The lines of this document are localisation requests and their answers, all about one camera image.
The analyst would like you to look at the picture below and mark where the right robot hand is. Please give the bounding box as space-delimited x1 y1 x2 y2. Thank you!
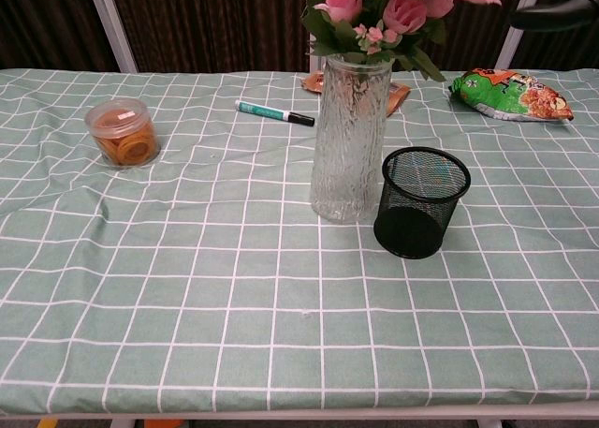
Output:
509 0 599 34

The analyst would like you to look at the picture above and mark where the pink artificial flower bouquet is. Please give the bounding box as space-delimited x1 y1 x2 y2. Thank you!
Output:
300 0 525 85

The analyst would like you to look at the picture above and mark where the frosted glass cup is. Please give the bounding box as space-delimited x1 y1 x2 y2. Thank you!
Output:
309 53 393 224

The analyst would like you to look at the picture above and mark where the green snack bag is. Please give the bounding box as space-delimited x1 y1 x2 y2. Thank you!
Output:
447 67 575 125

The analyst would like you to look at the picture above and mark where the orange spouted sauce pouch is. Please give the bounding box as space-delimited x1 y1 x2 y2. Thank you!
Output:
300 70 412 117

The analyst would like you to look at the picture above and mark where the black mesh pen holder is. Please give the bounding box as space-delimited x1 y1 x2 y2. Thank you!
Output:
373 146 472 259

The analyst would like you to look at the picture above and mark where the green white marker pen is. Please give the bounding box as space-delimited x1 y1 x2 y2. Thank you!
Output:
234 99 315 127

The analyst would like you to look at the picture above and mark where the green checked tablecloth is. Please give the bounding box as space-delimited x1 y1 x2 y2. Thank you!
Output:
0 67 599 413

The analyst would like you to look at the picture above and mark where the clear jar of orange rings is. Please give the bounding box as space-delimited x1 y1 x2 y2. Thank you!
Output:
84 97 162 170

